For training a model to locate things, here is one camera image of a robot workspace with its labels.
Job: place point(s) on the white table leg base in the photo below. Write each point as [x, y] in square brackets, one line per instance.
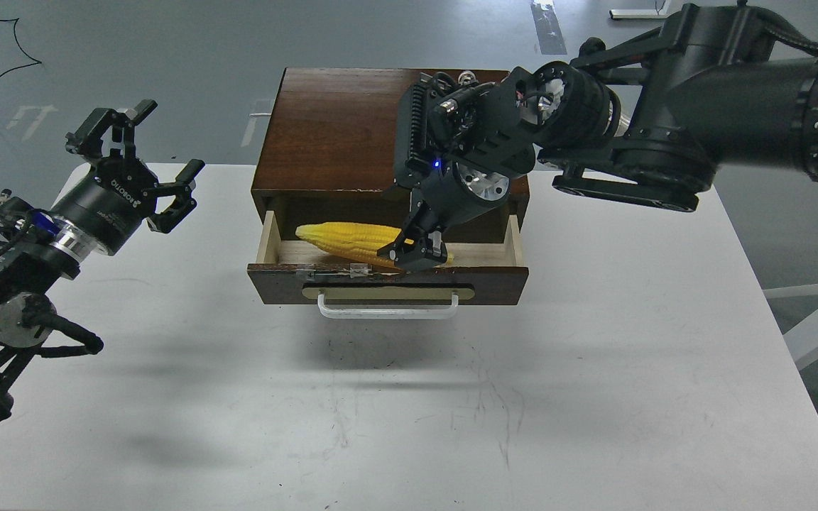
[658, 11]

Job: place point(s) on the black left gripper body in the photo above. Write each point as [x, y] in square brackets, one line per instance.
[108, 203]

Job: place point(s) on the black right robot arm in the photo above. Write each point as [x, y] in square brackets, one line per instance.
[647, 122]

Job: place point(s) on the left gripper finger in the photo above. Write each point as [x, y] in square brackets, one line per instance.
[183, 203]
[107, 135]

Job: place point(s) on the yellow corn cob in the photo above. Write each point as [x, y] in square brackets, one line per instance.
[354, 241]

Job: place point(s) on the dark wooden cabinet box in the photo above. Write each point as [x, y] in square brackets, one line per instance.
[329, 150]

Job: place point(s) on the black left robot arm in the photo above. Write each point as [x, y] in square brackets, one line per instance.
[37, 249]

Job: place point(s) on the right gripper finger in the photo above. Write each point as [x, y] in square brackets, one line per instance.
[411, 250]
[433, 249]

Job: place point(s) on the wooden drawer with white handle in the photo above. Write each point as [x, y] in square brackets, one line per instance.
[289, 272]

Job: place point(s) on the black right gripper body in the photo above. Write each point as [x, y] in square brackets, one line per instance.
[456, 193]

